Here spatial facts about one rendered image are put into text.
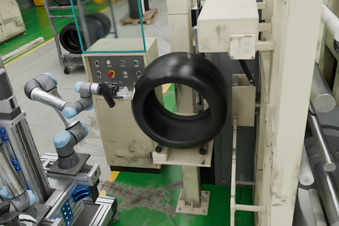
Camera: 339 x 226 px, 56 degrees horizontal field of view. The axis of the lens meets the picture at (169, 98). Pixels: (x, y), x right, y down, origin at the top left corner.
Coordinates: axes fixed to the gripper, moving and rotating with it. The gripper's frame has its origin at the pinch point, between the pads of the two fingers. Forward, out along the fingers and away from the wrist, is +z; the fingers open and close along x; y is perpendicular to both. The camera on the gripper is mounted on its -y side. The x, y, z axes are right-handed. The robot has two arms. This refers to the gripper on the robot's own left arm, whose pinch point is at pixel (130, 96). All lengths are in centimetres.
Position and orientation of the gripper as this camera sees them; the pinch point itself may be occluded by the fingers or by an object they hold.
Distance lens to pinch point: 197.5
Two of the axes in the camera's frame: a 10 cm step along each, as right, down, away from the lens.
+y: 0.3, -8.7, -5.0
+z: 9.8, 1.3, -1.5
